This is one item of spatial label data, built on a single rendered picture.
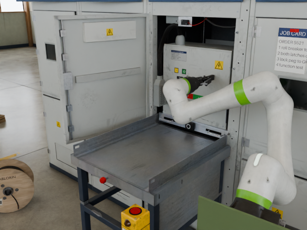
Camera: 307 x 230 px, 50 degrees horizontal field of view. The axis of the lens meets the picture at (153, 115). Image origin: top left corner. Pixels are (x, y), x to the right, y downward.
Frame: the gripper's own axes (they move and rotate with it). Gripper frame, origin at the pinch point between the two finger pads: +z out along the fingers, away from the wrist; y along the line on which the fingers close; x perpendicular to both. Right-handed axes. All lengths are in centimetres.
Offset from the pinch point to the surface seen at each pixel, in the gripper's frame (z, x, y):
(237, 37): -0.4, 24.4, 15.6
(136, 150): -41, -38, -21
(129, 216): -92, -33, 24
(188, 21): 2.4, 31.0, -17.7
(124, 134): -31, -37, -42
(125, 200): -3, -113, -72
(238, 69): -0.9, 7.7, 17.8
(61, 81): -60, 0, -59
